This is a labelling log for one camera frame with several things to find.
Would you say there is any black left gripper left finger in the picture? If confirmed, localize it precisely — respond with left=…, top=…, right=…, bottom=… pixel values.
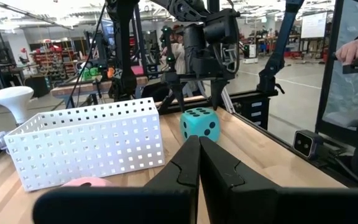
left=32, top=135, right=201, bottom=224

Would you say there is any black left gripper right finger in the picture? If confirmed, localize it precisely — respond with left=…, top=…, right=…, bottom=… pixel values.
left=200, top=136, right=358, bottom=224

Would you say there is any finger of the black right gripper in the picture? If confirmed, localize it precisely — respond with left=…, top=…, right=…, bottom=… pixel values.
left=165, top=80, right=186, bottom=113
left=209, top=79, right=230, bottom=111

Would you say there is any large teal foam die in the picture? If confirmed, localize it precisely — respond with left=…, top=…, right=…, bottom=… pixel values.
left=179, top=107, right=221, bottom=144

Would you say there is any large pink foam die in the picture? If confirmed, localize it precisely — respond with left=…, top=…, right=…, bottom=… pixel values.
left=61, top=176, right=115, bottom=188

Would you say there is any black drawer cabinet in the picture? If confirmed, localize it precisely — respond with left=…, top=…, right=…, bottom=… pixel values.
left=237, top=96, right=272, bottom=131

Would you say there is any red block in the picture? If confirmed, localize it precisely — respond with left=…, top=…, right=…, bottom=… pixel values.
left=131, top=64, right=145, bottom=77

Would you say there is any green block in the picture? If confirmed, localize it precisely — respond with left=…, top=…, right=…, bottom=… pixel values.
left=81, top=66, right=101, bottom=80

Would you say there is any white perforated metal basket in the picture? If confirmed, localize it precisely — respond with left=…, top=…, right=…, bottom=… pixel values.
left=4, top=96, right=166, bottom=192

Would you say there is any wooden workbench with blue legs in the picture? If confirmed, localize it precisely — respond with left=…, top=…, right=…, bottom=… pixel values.
left=50, top=75, right=149, bottom=108

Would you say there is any white projection screen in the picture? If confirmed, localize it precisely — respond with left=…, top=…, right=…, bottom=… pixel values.
left=300, top=11, right=328, bottom=39

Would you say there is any translucent patterned divider panel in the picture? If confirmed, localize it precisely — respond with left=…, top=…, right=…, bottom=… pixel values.
left=315, top=0, right=358, bottom=147

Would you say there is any red parts shelf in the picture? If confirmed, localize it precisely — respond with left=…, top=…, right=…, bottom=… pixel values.
left=29, top=43, right=76, bottom=81

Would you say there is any person's hand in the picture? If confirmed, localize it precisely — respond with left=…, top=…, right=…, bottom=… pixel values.
left=335, top=34, right=358, bottom=66

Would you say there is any small grey depth camera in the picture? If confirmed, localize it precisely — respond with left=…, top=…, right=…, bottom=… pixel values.
left=292, top=129, right=324, bottom=160

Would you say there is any black camera cable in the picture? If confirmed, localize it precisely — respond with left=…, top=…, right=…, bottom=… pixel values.
left=320, top=146, right=358, bottom=187

